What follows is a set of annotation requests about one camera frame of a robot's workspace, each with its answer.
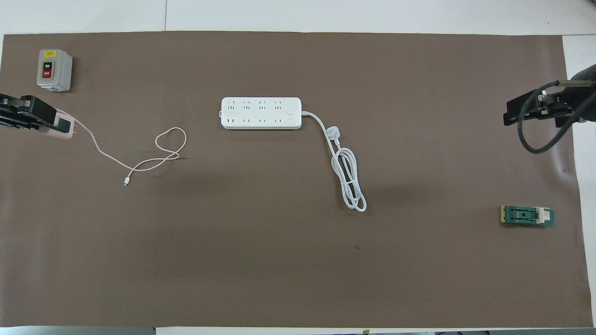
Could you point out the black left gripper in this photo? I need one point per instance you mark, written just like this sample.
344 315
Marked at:
9 111

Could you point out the grey on-off switch box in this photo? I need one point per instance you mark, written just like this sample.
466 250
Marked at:
60 70

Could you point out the brown table mat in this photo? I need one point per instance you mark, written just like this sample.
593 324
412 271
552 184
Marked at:
279 260

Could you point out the green knife switch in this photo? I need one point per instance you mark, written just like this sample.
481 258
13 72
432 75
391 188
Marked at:
524 215

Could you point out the pink charger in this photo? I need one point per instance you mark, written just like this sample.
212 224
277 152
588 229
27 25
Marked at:
65 136

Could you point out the white power strip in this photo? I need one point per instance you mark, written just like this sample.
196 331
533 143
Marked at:
260 114

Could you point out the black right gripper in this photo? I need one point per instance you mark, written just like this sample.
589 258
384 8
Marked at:
582 93

